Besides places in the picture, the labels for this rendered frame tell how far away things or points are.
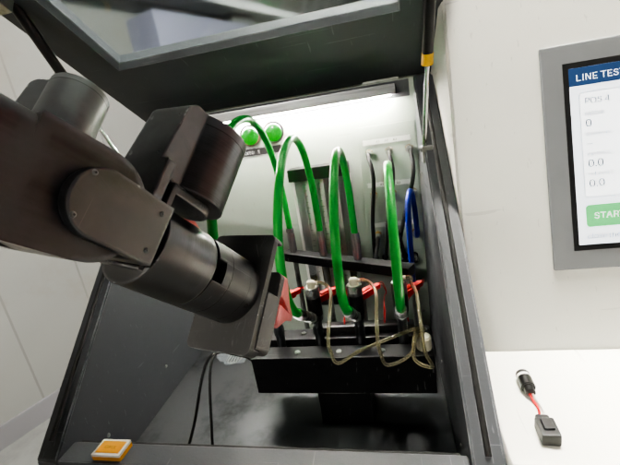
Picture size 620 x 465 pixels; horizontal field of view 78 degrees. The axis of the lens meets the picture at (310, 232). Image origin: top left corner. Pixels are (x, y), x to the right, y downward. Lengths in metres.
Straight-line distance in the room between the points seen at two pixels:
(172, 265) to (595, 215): 0.64
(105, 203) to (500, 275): 0.62
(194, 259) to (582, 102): 0.63
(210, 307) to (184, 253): 0.06
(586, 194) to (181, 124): 0.62
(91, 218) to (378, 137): 0.77
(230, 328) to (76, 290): 2.42
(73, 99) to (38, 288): 2.23
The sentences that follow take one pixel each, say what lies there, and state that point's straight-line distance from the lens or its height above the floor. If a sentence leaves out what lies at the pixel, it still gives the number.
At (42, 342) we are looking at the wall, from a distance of 2.70.
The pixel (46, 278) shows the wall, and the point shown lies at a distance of 2.64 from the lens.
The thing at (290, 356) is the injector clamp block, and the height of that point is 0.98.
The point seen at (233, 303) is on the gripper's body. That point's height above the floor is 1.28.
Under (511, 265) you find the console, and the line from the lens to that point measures 0.71.
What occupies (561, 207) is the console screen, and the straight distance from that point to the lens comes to 0.72.
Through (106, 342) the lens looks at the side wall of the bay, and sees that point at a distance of 0.85.
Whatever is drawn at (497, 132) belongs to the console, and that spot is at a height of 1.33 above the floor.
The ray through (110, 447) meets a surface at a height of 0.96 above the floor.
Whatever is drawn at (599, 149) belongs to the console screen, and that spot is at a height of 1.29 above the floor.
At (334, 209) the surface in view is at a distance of 0.54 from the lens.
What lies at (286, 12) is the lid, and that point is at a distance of 0.79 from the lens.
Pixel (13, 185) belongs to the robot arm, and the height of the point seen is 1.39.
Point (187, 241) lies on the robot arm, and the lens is 0.26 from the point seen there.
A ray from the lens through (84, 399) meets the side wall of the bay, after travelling 0.82.
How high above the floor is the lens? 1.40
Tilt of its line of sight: 17 degrees down
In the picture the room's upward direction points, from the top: 9 degrees counter-clockwise
